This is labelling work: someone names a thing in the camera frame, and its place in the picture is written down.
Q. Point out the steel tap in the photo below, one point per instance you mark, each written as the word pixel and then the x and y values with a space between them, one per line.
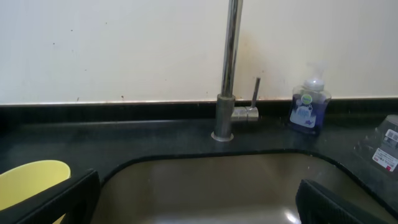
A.
pixel 230 62

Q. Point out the steel sink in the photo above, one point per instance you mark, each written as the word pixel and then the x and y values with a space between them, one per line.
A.
pixel 217 186

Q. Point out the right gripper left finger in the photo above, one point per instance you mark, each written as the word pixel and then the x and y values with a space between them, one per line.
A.
pixel 62 196

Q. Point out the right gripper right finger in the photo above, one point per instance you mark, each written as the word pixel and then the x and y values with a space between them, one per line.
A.
pixel 323 205

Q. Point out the yellow cup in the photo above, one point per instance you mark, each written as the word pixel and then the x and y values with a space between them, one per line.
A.
pixel 31 180

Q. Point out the clear plastic container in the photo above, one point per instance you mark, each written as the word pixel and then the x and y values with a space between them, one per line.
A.
pixel 388 146

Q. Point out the blue soap bottle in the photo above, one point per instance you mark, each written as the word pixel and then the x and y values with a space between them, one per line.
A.
pixel 308 115

